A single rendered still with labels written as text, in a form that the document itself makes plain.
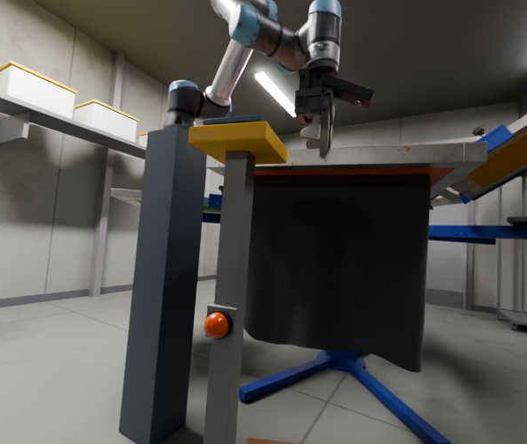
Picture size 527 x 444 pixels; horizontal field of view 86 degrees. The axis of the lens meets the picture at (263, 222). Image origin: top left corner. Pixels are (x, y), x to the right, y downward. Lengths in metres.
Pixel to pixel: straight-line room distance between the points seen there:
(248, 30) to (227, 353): 0.67
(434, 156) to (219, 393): 0.57
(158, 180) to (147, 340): 0.62
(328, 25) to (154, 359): 1.16
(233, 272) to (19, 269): 3.25
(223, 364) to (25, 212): 3.24
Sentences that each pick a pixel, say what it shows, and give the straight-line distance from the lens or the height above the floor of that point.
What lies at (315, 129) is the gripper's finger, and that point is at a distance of 0.64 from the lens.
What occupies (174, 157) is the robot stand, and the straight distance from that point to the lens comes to 1.16.
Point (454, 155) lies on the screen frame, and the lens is 0.65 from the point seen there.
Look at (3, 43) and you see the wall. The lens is 3.85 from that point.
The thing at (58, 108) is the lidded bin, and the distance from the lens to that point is 3.08.
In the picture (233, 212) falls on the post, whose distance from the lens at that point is 0.46.
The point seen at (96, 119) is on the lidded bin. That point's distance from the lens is 3.22.
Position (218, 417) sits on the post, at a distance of 0.53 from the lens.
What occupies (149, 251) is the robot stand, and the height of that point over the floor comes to 0.71.
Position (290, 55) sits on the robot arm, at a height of 1.25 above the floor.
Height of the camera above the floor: 0.78
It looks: 4 degrees up
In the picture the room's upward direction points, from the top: 4 degrees clockwise
